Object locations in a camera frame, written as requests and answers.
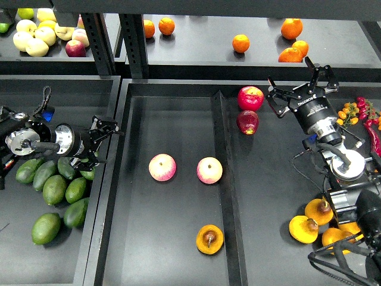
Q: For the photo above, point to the yellow pear pile bottom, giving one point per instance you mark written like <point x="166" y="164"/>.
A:
<point x="332" y="235"/>

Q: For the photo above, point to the dark red apple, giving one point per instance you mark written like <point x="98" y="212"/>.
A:
<point x="247" y="122"/>

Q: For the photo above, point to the pale yellow apple left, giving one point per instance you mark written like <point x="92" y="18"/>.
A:
<point x="20" y="40"/>

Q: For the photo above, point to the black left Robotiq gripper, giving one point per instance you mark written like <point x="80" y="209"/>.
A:
<point x="78" y="143"/>

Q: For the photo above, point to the pink apple right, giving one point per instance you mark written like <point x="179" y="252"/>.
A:
<point x="209" y="170"/>

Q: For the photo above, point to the green avocado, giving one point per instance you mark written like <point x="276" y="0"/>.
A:
<point x="75" y="190"/>
<point x="89" y="175"/>

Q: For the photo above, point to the yellow pear pile upper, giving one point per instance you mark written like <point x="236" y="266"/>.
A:
<point x="319" y="210"/>

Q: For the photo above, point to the pink apple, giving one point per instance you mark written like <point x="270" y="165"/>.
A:
<point x="162" y="167"/>
<point x="209" y="170"/>

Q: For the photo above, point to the red apple on shelf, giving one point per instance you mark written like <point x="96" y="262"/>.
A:
<point x="75" y="48"/>

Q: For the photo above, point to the pale yellow apple front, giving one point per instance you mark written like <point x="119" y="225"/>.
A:
<point x="36" y="47"/>

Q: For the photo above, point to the pink apple left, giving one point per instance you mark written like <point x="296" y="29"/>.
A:
<point x="162" y="167"/>

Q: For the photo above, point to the small orange right shelf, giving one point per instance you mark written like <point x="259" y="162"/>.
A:
<point x="302" y="46"/>

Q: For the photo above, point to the pale yellow apple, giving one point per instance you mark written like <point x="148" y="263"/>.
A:
<point x="36" y="47"/>
<point x="20" y="40"/>

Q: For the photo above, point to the red chili pepper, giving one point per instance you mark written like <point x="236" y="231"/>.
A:
<point x="374" y="140"/>

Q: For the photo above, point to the large orange on shelf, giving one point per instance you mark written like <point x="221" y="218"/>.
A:
<point x="291" y="28"/>

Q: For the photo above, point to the orange on shelf far left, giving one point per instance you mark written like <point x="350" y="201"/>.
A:
<point x="149" y="28"/>

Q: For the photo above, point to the black tray divider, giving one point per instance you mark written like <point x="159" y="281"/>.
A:
<point x="233" y="241"/>

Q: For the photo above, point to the orange on shelf middle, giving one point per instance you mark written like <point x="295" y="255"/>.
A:
<point x="240" y="43"/>

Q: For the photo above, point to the yellow pear with brown stem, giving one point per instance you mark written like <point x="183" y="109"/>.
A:
<point x="209" y="239"/>

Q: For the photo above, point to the orange at shelf edge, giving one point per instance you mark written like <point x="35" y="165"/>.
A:
<point x="290" y="55"/>

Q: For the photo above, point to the red cherry tomato bunch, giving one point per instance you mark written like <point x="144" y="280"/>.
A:
<point x="368" y="112"/>

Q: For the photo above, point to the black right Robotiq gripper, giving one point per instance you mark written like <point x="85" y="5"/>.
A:
<point x="308" y="102"/>

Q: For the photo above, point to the bright red apple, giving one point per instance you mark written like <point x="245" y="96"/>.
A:
<point x="250" y="98"/>

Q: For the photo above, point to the black shelf upright post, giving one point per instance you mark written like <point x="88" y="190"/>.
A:
<point x="133" y="32"/>

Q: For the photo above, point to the green lime on shelf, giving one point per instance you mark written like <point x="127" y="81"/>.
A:
<point x="25" y="13"/>

